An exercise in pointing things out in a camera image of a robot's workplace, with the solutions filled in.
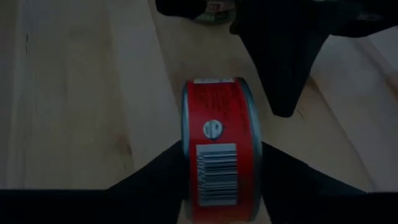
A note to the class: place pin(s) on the red label can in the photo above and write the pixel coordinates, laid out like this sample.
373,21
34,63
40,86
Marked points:
220,109

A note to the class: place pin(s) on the green label tuna can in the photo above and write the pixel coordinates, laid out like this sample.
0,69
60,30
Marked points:
214,15

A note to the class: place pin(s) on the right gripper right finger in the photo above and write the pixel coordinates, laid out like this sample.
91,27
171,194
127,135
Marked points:
311,205

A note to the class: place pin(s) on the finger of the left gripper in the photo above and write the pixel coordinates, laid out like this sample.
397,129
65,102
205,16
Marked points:
283,71

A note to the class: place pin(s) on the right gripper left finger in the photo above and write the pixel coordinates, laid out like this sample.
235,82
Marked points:
93,207

